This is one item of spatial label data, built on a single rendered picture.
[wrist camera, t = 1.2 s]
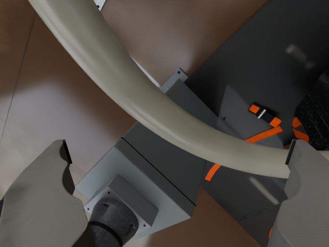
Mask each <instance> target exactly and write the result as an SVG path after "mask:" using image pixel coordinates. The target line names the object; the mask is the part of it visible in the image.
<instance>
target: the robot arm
mask: <svg viewBox="0 0 329 247"><path fill-rule="evenodd" d="M70 164H72V160H71V156H70V153H69V150H68V147H67V143H66V140H65V139H64V140H56V141H54V142H53V143H52V144H51V145H50V146H48V147H47V148H46V149H45V150H44V151H43V152H42V153H41V154H40V155H39V156H38V157H37V158H36V159H35V160H34V161H33V162H31V163H30V164H29V165H28V166H27V167H26V168H25V169H24V170H23V171H22V173H21V174H20V175H19V176H18V177H17V178H16V179H15V180H14V182H13V183H12V184H11V185H10V187H9V188H8V189H7V191H6V192H5V194H4V195H3V197H2V199H1V200H0V247H123V246H124V245H125V244H126V243H127V242H128V241H129V240H130V239H131V238H132V237H133V236H134V235H135V234H136V232H137V230H138V228H139V222H138V219H137V217H136V215H135V214H134V213H133V211H132V210H131V209H130V208H129V207H127V206H126V205H125V204H123V203H121V202H120V201H117V200H115V199H111V198H102V199H100V200H99V201H98V202H97V203H96V204H95V206H94V207H93V210H92V213H91V216H90V219H89V221H88V219H87V216H86V213H85V210H84V206H83V203H82V201H81V200H80V199H79V198H76V197H74V196H73V192H74V190H75V186H74V182H73V179H72V176H71V173H70V170H69V167H70ZM285 164H286V165H288V168H289V169H290V174H289V177H288V179H287V182H286V185H285V188H284V191H285V193H286V195H287V197H288V199H287V200H284V201H283V202H282V203H281V206H280V209H279V211H278V214H277V217H276V219H275V222H274V225H273V227H272V230H271V233H270V237H269V241H268V245H267V247H329V160H328V159H327V158H325V157H324V156H323V155H322V154H321V153H319V152H318V151H317V150H316V149H315V148H313V147H312V146H311V145H310V144H309V143H307V142H306V141H304V140H295V139H292V142H291V145H290V148H289V151H288V155H287V159H286V162H285Z"/></svg>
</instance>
